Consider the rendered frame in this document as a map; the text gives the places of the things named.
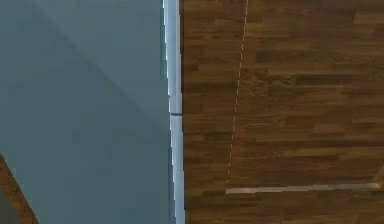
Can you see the brown wooden board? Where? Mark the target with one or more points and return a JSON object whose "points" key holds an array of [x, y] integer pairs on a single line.
{"points": [[13, 192]]}

